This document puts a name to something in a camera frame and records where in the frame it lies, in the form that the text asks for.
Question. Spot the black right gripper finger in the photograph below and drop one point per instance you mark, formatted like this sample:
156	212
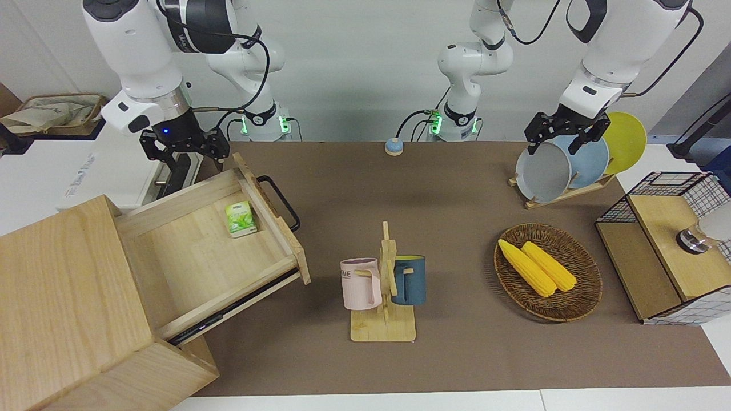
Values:
153	145
218	145

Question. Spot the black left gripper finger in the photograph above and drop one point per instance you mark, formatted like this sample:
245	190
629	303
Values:
597	134
535	134

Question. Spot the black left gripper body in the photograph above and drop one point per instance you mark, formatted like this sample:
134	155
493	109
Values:
565	123

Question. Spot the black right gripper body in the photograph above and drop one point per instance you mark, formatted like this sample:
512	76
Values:
174	130

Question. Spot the light wooden drawer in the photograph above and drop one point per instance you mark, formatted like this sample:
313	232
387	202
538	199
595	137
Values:
188	251

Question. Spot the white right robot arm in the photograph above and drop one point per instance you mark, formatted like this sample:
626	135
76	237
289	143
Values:
131	45

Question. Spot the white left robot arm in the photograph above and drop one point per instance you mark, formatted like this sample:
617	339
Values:
617	51

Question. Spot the light blue plate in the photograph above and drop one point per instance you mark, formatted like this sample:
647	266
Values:
591	162

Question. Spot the yellow plate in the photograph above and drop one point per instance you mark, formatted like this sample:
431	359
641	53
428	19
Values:
628	142

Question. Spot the grey plate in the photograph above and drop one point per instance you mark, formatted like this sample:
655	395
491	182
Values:
542	174

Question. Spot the wooden dish rack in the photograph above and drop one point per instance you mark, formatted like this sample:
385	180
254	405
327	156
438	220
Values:
548	200

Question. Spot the small green tea box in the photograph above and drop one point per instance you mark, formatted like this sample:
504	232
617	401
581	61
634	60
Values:
240	220

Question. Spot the black stand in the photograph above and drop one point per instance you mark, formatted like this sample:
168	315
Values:
694	131

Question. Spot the white box appliance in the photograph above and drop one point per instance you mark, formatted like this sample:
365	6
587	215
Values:
57	171

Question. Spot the beige cloth bag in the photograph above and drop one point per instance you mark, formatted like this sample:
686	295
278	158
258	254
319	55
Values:
45	114

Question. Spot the yellow corn cob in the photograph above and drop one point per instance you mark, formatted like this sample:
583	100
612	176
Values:
528	269
551	267

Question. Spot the small blue wooden knob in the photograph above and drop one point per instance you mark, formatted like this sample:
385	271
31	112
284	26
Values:
394	147

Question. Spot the silver round knob object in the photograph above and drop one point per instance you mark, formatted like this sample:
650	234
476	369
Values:
694	240

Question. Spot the brown wicker basket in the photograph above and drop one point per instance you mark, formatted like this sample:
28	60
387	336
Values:
577	297

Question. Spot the light wooden cabinet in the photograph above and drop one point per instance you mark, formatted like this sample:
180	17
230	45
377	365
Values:
57	297

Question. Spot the dark blue mug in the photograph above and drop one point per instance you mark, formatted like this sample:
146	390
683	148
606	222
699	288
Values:
412	282

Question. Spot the pink mug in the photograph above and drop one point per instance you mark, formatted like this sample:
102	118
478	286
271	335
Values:
357	285

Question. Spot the brown table mat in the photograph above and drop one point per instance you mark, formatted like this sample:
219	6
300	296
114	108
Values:
457	365

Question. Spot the wooden mug rack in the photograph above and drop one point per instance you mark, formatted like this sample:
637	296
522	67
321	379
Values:
382	328

